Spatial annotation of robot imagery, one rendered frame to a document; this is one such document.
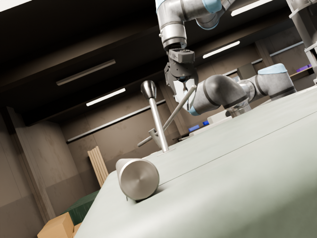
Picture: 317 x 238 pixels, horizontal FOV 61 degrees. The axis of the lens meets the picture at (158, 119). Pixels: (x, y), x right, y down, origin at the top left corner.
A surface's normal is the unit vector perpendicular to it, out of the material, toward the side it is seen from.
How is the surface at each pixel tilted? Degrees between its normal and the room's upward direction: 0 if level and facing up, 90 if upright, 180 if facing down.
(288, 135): 9
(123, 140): 90
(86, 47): 90
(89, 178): 90
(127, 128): 90
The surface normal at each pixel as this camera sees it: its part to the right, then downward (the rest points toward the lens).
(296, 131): -0.37, -0.93
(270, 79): -0.68, 0.24
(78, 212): 0.05, -0.10
